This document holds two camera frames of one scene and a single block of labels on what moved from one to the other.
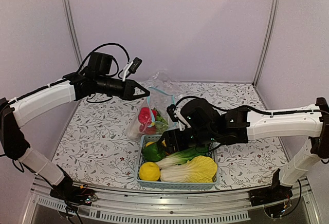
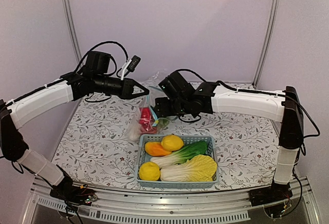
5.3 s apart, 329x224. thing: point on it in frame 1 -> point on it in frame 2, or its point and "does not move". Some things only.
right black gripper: x=170 y=141 -> x=162 y=109
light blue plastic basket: x=158 y=185 does not move
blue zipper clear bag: x=152 y=117 does not move
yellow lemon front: x=149 y=171 does not move
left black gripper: x=129 y=87 does not move
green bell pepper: x=153 y=152 -> x=162 y=123
